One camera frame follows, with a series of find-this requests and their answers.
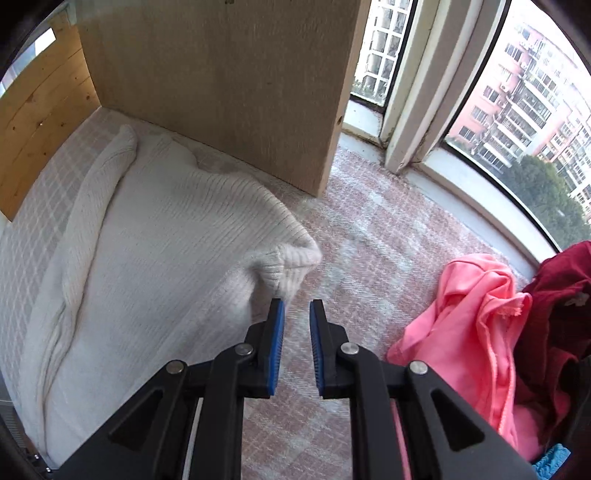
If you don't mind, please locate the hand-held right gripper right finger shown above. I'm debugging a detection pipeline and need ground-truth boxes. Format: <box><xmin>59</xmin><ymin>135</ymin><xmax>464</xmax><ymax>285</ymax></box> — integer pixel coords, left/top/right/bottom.
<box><xmin>309</xmin><ymin>298</ymin><xmax>541</xmax><ymax>480</ymax></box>

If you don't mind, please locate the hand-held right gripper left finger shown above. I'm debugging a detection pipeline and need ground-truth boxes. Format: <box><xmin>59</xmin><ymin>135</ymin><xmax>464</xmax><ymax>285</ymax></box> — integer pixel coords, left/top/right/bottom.
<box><xmin>55</xmin><ymin>298</ymin><xmax>286</xmax><ymax>480</ymax></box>

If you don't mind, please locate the cream knit sweater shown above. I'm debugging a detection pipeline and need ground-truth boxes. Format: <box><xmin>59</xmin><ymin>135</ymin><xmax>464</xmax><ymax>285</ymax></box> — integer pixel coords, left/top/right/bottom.
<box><xmin>16</xmin><ymin>123</ymin><xmax>323</xmax><ymax>470</ymax></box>

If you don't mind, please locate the pink plaid blanket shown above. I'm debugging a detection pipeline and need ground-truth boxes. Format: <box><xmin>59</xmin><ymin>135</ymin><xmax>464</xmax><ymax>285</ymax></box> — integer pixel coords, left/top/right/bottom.
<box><xmin>0</xmin><ymin>108</ymin><xmax>542</xmax><ymax>480</ymax></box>

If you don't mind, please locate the pink garment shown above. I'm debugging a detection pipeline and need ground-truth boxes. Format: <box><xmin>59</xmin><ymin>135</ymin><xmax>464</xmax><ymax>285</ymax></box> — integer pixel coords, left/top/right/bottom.
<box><xmin>386</xmin><ymin>253</ymin><xmax>546</xmax><ymax>480</ymax></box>

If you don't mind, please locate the dark red garment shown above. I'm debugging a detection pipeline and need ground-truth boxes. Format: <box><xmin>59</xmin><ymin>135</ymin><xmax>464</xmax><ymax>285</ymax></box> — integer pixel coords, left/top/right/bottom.
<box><xmin>514</xmin><ymin>240</ymin><xmax>591</xmax><ymax>449</ymax></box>

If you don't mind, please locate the blue garment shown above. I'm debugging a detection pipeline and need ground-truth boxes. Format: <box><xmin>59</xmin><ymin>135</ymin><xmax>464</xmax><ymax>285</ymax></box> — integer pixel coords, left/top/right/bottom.
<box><xmin>533</xmin><ymin>442</ymin><xmax>566</xmax><ymax>480</ymax></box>

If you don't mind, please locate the light wooden board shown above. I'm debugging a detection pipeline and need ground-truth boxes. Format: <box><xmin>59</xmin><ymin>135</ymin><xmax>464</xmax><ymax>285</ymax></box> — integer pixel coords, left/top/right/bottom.
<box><xmin>76</xmin><ymin>0</ymin><xmax>373</xmax><ymax>199</ymax></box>

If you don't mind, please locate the pine plank panel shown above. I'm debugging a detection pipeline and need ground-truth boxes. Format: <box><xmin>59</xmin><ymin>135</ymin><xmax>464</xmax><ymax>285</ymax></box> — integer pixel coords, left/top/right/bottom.
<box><xmin>0</xmin><ymin>23</ymin><xmax>103</xmax><ymax>223</ymax></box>

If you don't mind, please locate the white window frame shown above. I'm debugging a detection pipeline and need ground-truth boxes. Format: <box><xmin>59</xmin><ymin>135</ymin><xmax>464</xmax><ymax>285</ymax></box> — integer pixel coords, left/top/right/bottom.
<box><xmin>341</xmin><ymin>0</ymin><xmax>591</xmax><ymax>260</ymax></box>

